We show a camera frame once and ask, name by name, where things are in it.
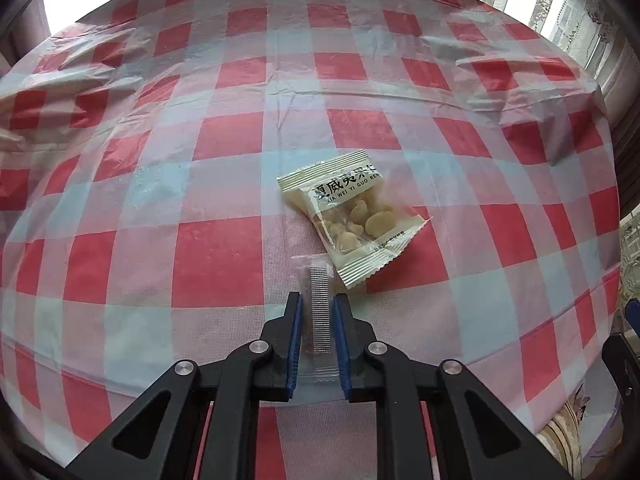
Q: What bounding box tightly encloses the striped towel cushion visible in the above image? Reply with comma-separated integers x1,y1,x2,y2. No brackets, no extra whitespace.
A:
537,380,623,479

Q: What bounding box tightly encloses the lace sheer curtain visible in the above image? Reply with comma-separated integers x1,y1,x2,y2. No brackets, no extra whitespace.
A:
480,0,639,84

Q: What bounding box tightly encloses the small clear stick packet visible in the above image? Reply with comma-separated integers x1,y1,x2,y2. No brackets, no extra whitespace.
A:
293,255,338,385

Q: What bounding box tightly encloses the cream macadamia nut pack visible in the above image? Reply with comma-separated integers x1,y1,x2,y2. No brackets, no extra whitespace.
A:
278,150,431,289

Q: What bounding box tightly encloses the red white checkered tablecloth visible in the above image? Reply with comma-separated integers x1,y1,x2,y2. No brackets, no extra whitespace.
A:
1,0,620,463

